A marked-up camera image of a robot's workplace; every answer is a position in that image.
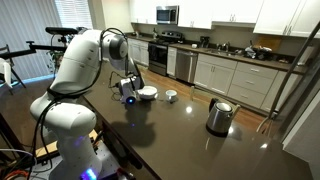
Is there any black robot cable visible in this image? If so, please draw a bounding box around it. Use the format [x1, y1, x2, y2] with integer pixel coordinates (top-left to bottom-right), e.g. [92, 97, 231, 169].
[26, 27, 131, 180]

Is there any stainless microwave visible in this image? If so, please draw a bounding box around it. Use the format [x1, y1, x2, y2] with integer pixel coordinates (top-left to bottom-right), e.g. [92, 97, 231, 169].
[156, 6, 179, 25]

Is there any stainless dishwasher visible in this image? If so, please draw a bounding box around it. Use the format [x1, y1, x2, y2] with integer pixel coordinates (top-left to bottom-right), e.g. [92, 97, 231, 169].
[175, 49, 198, 83]

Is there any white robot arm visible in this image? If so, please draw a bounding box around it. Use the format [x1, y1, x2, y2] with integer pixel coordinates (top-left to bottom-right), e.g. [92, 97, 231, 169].
[30, 28, 144, 180]

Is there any black stove range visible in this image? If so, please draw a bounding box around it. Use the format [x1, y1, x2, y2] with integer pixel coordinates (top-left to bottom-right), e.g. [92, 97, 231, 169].
[148, 31, 184, 76]

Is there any black coffee maker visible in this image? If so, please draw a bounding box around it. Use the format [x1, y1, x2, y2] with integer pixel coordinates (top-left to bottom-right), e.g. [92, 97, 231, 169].
[200, 36, 210, 48]

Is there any white mug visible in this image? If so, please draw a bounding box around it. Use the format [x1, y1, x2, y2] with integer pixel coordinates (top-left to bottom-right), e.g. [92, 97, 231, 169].
[166, 90, 177, 102]

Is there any steel electric kettle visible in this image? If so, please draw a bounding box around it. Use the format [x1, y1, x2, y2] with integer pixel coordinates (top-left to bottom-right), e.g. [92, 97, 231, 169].
[206, 98, 241, 137]

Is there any white bowl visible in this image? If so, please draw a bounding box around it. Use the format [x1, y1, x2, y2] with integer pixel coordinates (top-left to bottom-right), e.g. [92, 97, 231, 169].
[138, 86, 158, 100]

